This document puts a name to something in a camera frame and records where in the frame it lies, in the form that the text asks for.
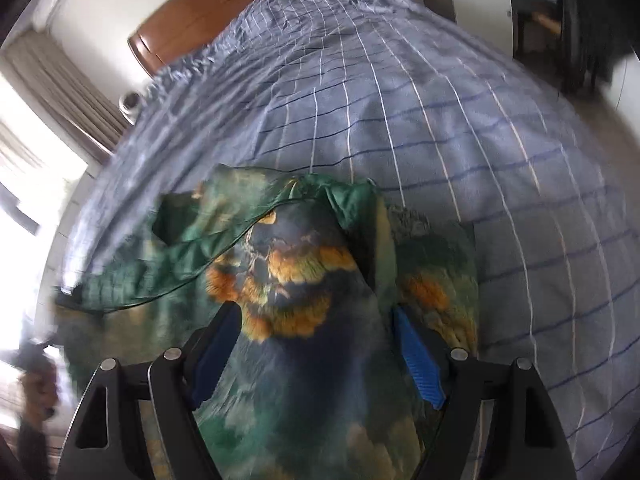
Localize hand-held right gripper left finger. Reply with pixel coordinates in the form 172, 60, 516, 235
57, 300, 246, 480

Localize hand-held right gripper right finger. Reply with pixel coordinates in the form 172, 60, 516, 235
392, 305, 573, 480

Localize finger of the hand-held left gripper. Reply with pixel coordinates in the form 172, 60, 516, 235
52, 284, 86, 309

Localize green printed jacket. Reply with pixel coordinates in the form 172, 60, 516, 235
52, 165, 481, 480

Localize person's left forearm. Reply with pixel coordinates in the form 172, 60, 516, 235
15, 417, 52, 480

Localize person's left hand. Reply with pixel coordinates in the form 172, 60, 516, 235
19, 366, 59, 423

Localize white round device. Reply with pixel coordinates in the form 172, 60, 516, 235
119, 91, 144, 123

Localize beige curtain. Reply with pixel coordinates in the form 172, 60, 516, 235
0, 27, 133, 166

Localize blue plaid bed sheet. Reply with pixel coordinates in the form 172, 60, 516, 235
65, 0, 640, 480

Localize wooden headboard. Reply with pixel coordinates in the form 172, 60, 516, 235
127, 0, 401, 78

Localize white drawer cabinet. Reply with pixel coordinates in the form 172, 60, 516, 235
440, 0, 516, 61

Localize black chair with dark cloth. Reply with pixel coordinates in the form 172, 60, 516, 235
515, 0, 640, 96

